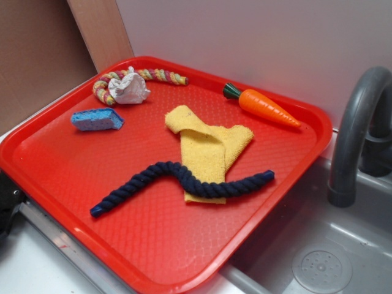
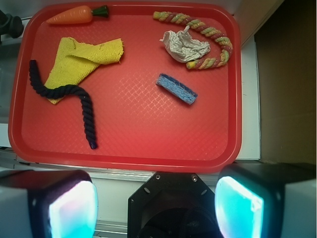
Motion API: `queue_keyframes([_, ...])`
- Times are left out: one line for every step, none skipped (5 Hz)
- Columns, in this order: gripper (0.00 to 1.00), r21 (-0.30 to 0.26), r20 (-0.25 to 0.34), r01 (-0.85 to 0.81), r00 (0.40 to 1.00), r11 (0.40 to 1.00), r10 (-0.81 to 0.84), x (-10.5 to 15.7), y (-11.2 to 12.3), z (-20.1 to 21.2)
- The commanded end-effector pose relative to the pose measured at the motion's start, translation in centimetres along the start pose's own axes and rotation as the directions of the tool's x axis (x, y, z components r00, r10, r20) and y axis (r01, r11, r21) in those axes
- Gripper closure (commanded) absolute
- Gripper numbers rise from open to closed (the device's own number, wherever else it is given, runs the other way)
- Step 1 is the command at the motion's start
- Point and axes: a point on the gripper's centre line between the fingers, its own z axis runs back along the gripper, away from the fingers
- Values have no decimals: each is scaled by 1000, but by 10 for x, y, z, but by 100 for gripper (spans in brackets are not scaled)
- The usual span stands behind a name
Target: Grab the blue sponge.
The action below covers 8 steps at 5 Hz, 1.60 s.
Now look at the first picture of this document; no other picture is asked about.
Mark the wooden board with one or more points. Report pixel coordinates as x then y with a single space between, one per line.
103 31

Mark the red plastic tray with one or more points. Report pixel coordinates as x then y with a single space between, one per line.
155 241

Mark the grey faucet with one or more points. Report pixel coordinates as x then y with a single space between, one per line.
363 141

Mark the orange toy carrot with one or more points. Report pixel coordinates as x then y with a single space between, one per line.
260 105

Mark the blue sponge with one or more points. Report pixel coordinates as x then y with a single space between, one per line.
97 119

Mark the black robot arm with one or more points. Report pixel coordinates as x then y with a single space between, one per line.
11 198

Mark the grey toy sink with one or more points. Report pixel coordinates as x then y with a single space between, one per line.
307 245

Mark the yellow cloth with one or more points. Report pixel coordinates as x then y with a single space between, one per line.
207 151

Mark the crumpled white paper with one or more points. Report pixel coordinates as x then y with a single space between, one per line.
130 89

